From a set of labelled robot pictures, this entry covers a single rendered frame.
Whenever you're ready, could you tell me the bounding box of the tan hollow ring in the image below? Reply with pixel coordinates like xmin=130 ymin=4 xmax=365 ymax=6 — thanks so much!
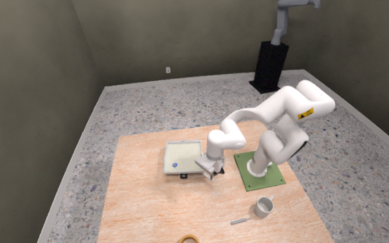
xmin=179 ymin=234 xmax=199 ymax=243

